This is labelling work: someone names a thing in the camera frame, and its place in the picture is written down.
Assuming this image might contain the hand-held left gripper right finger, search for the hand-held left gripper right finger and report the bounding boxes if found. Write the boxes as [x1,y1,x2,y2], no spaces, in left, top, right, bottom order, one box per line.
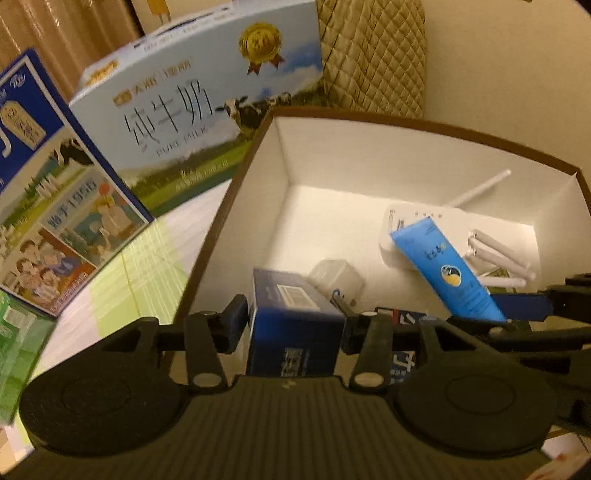
[330,293,504,391]

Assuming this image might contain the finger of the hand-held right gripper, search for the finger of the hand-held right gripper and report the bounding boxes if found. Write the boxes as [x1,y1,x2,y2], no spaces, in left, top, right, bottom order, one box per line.
[480,320,591,365]
[489,272,591,324]

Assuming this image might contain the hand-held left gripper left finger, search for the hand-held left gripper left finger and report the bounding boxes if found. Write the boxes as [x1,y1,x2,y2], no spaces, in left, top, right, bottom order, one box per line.
[111,294,250,389]

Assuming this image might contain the green and white box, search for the green and white box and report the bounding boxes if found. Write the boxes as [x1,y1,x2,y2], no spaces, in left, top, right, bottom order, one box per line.
[478,267,515,291]

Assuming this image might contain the dark blue box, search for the dark blue box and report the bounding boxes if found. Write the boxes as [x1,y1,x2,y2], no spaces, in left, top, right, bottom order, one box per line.
[246,268,347,377]

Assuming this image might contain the white charger adapter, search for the white charger adapter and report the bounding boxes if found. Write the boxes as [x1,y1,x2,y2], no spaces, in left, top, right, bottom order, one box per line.
[307,259,365,308]

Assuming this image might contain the blue and white case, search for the blue and white case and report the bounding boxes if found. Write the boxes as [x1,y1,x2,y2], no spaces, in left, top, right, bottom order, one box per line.
[374,305,428,386]

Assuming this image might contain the blue cream tube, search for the blue cream tube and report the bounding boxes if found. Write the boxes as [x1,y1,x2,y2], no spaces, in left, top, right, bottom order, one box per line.
[389,217,509,322]

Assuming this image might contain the white router with antennas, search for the white router with antennas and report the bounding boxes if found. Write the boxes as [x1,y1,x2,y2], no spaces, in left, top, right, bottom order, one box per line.
[379,168,539,289]

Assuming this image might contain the brown cardboard box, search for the brown cardboard box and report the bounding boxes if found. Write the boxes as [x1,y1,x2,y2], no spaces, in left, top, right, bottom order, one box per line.
[168,106,591,384]

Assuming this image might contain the checked tablecloth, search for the checked tablecloth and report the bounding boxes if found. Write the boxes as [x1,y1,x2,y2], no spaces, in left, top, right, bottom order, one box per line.
[0,180,232,480]

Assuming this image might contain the light blue milk carton case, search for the light blue milk carton case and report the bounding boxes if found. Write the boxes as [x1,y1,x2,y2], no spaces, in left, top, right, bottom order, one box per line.
[68,0,324,217]

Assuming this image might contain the dark blue milk carton case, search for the dark blue milk carton case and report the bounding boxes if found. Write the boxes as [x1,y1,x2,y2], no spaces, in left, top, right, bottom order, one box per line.
[0,48,155,319]

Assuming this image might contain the green wrapped drink pack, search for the green wrapped drink pack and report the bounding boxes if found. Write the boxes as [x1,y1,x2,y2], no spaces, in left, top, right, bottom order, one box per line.
[0,293,58,425]

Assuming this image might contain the quilted beige chair cover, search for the quilted beige chair cover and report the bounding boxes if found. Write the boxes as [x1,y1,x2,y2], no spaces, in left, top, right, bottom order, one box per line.
[316,0,428,118]

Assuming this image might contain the brown patterned curtain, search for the brown patterned curtain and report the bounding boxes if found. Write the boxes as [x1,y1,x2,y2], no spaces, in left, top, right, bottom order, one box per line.
[0,0,144,100]

